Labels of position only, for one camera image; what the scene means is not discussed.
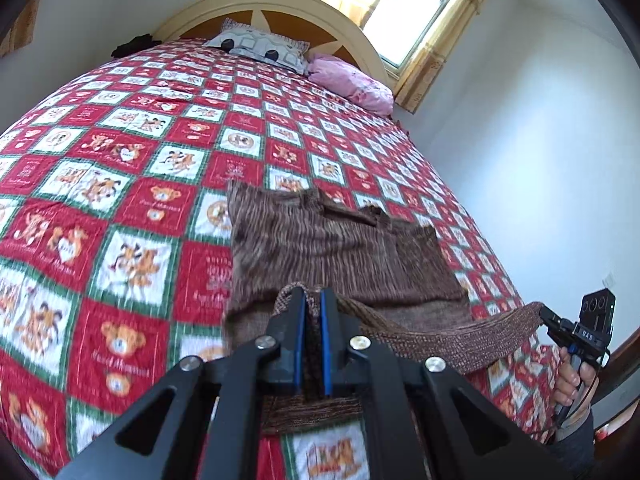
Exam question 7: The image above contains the narrow yellow curtain panel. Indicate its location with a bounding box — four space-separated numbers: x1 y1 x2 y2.
392 0 501 113

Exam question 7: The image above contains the red checkered printed blanket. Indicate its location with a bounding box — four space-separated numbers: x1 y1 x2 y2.
0 37 563 480

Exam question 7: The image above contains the white patterned pillow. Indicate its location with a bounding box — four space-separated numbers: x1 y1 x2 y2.
205 17 312 75

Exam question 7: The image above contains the pink pillow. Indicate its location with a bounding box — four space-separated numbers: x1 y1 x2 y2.
306 53 395 116

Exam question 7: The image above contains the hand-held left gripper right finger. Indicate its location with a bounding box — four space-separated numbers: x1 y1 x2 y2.
320 287 571 480

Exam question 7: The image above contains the brown wooden furniture edge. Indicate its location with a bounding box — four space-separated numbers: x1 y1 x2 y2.
595 325 640 411

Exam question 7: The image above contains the brown knitted sweater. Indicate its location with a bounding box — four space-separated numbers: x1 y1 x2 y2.
222 180 546 436

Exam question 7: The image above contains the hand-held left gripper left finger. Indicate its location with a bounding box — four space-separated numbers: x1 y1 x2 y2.
55 285 307 480

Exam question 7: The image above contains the window behind headboard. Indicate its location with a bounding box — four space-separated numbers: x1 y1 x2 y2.
362 0 473 68

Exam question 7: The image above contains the cream wooden headboard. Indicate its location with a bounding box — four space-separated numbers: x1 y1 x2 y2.
152 0 396 88

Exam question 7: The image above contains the yellow side window curtain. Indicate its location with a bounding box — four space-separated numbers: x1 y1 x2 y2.
0 0 43 58

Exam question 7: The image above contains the person's right forearm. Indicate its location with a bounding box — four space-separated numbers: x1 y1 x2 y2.
550 407 596 461

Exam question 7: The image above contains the person's right hand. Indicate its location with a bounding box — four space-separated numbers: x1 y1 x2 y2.
552 347 599 413

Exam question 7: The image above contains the black cloth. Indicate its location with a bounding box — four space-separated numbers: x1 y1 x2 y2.
110 33 156 59

